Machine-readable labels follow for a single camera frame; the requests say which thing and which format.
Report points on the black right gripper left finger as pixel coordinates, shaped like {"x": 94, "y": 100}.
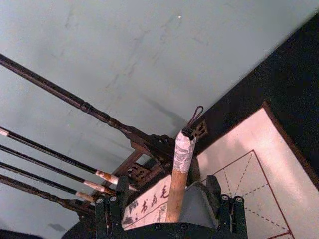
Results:
{"x": 107, "y": 219}

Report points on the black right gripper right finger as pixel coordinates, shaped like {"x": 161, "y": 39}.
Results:
{"x": 231, "y": 219}

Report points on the white box with black characters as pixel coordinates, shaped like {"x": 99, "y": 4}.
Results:
{"x": 147, "y": 205}

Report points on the white sheet with red grid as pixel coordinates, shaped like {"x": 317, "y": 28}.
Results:
{"x": 261, "y": 174}

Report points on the brown-edged desk mat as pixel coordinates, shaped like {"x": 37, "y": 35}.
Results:
{"x": 286, "y": 140}

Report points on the dark wooden brush rack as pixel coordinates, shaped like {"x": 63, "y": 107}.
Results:
{"x": 99, "y": 114}

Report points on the black table cloth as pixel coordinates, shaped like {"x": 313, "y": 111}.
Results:
{"x": 294, "y": 62}

